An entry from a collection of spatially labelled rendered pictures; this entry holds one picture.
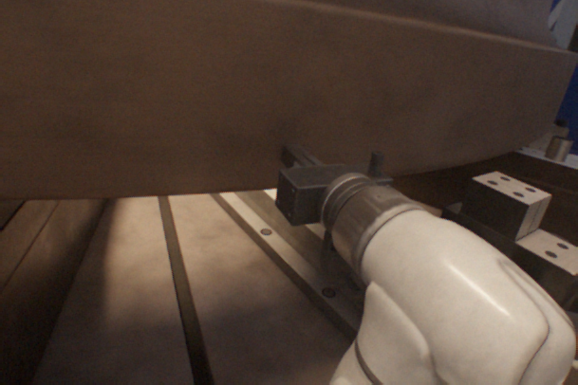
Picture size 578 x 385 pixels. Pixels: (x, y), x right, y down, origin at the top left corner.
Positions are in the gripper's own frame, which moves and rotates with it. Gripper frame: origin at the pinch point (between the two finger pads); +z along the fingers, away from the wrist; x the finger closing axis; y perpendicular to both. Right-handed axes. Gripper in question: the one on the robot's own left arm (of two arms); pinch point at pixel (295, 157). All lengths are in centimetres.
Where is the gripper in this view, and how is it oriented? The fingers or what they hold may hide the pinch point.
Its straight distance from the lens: 53.8
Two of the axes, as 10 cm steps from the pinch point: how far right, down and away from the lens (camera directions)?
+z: -4.4, -4.1, 8.0
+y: 1.4, -9.1, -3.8
